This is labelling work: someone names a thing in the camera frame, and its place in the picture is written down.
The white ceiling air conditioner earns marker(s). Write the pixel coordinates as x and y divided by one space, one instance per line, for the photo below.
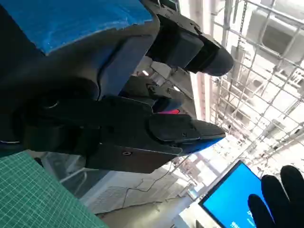
275 31

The green cutting mat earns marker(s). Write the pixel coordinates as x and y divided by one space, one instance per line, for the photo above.
35 190

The monitor with blue screen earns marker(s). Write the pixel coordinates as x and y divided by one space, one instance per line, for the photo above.
228 194

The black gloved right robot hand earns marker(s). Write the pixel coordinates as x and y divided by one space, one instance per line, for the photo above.
285 204

